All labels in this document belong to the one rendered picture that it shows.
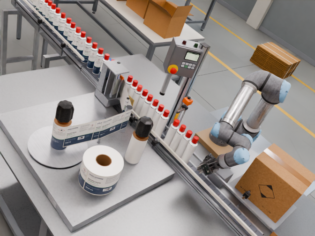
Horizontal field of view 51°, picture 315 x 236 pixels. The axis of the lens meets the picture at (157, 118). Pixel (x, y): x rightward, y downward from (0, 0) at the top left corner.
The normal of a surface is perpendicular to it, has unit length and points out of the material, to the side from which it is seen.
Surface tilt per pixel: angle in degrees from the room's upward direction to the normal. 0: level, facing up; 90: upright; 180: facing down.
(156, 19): 90
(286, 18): 90
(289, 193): 90
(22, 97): 0
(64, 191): 0
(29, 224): 0
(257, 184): 90
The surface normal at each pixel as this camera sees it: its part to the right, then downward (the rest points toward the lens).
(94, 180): -0.16, 0.58
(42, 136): 0.30, -0.74
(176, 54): 0.12, 0.65
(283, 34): -0.73, 0.22
